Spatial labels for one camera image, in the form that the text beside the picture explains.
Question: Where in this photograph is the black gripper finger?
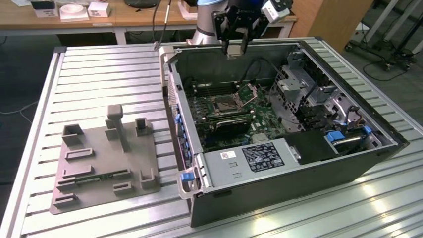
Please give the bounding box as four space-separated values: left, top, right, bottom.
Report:
213 13 233 56
241 16 269 55

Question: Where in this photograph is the silver CPU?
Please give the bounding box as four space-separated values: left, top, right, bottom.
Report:
227 45 245 60

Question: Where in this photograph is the black RAM slot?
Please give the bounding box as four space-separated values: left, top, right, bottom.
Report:
193 82 238 88
195 90 239 97
194 88 239 93
194 85 238 90

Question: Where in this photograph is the CPU socket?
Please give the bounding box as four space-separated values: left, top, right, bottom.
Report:
211 95 249 117

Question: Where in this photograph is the white open box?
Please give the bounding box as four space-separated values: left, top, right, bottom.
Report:
178 0 201 20

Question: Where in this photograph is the metal socket cover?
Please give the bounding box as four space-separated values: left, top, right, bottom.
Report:
235 83 259 106

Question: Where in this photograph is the wooden cabinet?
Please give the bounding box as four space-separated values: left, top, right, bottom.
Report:
290 0 377 54

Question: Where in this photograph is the metal drive cage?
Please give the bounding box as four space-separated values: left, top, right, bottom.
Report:
270 46 335 132

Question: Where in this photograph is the black round base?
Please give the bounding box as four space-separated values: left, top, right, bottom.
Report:
125 0 159 7

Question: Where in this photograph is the wooden desk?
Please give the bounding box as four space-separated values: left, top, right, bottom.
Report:
0 0 299 46

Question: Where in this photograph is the green motherboard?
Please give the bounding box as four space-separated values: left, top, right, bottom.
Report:
185 81 289 153

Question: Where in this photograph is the black wheeled base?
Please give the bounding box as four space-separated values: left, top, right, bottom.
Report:
343 38 420 73

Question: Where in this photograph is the black expansion card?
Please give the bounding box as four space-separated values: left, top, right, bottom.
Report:
210 118 253 141

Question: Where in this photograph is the small silver heatsink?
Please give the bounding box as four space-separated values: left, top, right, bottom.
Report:
253 133 278 143

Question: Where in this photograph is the white round stand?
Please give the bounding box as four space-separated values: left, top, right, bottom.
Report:
59 4 90 23

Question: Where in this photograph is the blue disk carrier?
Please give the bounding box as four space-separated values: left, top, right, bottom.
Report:
325 126 373 152

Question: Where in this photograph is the black plastic shroud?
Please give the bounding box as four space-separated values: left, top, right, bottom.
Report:
283 130 342 166

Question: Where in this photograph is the white box with black top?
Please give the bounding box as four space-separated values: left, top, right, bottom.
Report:
31 0 58 18

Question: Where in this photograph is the grey power supply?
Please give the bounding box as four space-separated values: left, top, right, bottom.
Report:
202 138 302 188

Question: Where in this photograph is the grey parts rack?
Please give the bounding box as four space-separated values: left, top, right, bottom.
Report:
50 104 163 216

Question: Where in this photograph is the black open PC case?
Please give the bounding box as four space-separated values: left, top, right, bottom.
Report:
158 39 412 228

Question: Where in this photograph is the green RAM stick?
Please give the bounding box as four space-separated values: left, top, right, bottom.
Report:
75 173 118 186

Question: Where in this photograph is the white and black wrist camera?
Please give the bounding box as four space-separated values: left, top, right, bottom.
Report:
261 0 294 25

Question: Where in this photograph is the black looped case cable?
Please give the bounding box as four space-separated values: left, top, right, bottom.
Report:
239 58 282 82

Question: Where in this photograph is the thin cable with metal plug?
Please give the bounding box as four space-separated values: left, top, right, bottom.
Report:
151 0 174 52

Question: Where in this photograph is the white metal frame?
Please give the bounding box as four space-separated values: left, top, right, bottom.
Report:
355 0 423 54

